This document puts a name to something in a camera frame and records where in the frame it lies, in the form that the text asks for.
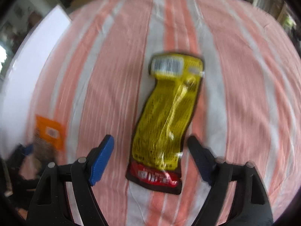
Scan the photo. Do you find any yellow foil snack packet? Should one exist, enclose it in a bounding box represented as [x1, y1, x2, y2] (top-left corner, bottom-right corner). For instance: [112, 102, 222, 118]
[125, 53, 205, 195]

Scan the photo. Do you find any white box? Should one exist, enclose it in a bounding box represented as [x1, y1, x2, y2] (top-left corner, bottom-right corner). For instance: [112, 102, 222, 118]
[0, 5, 72, 156]

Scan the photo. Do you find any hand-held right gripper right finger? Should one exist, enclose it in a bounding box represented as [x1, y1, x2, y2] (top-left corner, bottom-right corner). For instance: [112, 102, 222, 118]
[187, 135, 274, 226]

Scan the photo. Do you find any orange snack packet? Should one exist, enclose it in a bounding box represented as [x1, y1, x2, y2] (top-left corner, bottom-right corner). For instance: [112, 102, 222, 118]
[33, 114, 67, 170]

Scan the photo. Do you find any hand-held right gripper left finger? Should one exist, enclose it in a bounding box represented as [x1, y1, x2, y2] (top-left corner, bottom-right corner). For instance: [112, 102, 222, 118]
[28, 135, 115, 226]

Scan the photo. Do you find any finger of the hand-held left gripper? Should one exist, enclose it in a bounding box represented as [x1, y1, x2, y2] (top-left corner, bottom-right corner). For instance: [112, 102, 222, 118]
[12, 144, 34, 165]

